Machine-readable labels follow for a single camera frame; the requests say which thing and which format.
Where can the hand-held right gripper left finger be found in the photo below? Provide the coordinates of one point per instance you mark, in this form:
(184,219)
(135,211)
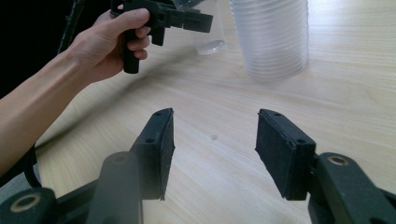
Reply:
(157,155)

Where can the stack of clear plastic cups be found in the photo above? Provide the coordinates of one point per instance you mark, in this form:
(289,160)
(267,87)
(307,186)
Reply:
(271,40)

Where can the single clear plastic cup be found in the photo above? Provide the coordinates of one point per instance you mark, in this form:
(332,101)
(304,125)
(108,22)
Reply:
(211,37)

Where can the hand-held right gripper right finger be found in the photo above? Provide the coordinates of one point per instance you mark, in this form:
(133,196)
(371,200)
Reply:
(286,158)

